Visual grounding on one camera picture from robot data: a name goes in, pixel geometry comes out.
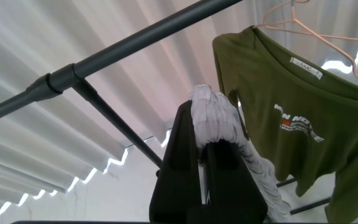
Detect green long-sleeved shirt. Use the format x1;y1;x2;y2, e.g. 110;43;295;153
212;26;358;224

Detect black clothes rack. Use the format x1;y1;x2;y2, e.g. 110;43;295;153
0;0;332;215

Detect white curtain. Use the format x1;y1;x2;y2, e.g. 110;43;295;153
0;0;358;218

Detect pale grey shorts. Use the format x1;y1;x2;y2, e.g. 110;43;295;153
188;83;293;223

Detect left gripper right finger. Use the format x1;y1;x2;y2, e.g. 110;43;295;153
204;139;267;223

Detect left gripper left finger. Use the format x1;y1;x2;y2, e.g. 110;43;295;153
150;100;205;223

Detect pink clothes hanger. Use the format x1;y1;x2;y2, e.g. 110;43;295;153
253;0;358;85
261;0;358;43

